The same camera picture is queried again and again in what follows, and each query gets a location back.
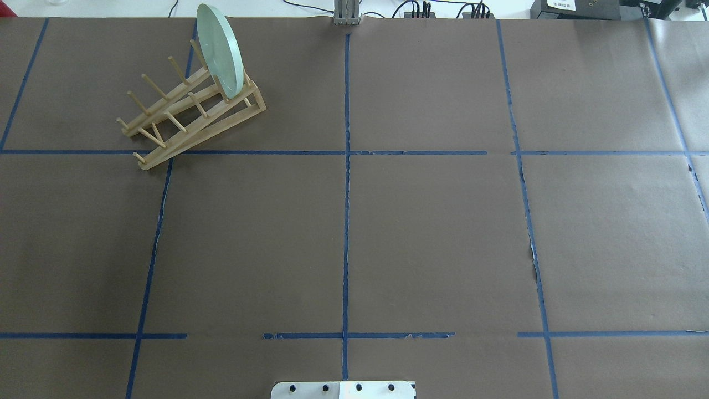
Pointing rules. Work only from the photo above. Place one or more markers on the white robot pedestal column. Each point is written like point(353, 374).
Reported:
point(345, 389)

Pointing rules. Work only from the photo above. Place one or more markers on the wooden dish rack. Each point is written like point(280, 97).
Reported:
point(197, 109)

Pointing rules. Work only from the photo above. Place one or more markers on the aluminium frame post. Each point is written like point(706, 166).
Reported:
point(346, 12)

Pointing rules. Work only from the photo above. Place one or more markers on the light green round plate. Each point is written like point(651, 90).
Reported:
point(220, 49)

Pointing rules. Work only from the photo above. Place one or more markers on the black box with label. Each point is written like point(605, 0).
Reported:
point(575, 10)

